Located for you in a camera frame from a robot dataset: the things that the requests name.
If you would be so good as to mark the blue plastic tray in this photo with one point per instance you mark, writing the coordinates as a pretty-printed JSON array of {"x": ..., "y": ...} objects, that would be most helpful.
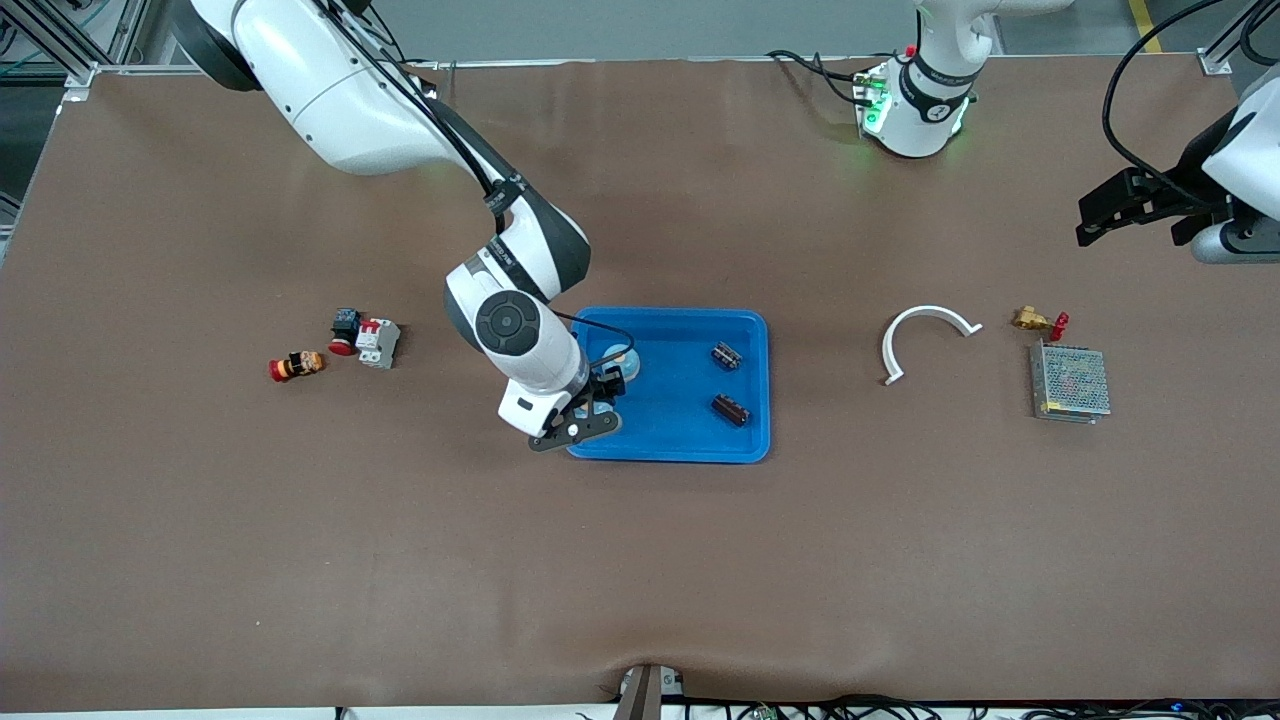
[{"x": 680, "y": 420}]

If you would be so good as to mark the aluminium frame corner post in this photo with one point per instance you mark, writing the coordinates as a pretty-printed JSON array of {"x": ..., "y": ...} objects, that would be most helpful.
[
  {"x": 80, "y": 75},
  {"x": 1215, "y": 62}
]

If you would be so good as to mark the white curved plastic clamp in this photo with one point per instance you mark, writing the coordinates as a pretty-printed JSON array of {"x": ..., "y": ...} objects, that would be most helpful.
[{"x": 930, "y": 311}]

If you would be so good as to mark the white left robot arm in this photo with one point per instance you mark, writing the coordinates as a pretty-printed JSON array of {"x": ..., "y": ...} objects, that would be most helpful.
[{"x": 915, "y": 120}]

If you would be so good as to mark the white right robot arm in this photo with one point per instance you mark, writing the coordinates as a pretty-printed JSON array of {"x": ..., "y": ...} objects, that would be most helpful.
[{"x": 330, "y": 90}]

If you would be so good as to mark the white circuit breaker red switch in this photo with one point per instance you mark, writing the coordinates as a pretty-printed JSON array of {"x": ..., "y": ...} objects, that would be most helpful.
[{"x": 378, "y": 343}]

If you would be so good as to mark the blue bell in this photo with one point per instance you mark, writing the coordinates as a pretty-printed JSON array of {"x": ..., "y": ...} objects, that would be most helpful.
[{"x": 625, "y": 356}]

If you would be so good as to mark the red emergency button orange body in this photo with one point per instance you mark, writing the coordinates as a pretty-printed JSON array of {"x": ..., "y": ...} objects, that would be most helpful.
[{"x": 297, "y": 366}]

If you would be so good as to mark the red push button black body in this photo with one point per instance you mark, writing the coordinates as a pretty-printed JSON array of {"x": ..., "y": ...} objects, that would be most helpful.
[{"x": 345, "y": 330}]

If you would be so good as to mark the small black electrolytic capacitor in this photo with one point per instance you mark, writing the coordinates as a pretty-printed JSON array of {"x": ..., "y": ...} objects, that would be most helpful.
[{"x": 727, "y": 355}]

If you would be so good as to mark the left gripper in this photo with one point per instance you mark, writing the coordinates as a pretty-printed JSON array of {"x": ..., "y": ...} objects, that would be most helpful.
[{"x": 1187, "y": 176}]

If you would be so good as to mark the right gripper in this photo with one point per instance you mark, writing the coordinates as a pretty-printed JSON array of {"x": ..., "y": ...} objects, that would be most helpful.
[{"x": 604, "y": 384}]

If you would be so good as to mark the grey metal bracket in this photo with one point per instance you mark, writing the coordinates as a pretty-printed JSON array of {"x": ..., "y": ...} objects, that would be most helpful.
[{"x": 648, "y": 690}]

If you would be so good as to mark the metal mesh power supply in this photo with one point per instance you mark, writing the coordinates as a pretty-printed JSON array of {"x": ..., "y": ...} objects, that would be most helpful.
[{"x": 1072, "y": 382}]

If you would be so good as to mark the large black electrolytic capacitor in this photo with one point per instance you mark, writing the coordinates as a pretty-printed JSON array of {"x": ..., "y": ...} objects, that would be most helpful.
[{"x": 730, "y": 410}]

